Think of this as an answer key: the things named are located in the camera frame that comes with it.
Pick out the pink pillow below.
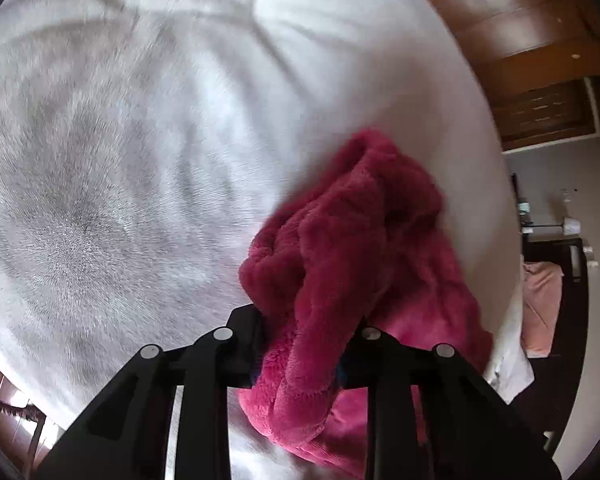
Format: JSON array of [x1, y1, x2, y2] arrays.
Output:
[[520, 262, 564, 359]]

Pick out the white bed blanket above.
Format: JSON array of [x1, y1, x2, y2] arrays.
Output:
[[0, 0, 537, 480]]

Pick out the magenta fleece pants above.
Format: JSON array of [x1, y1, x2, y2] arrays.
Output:
[[238, 130, 492, 478]]

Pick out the wooden bed frame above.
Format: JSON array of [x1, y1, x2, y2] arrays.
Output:
[[0, 372, 46, 479]]

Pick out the dark wooden headboard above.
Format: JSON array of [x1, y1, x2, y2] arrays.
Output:
[[510, 237, 588, 454]]

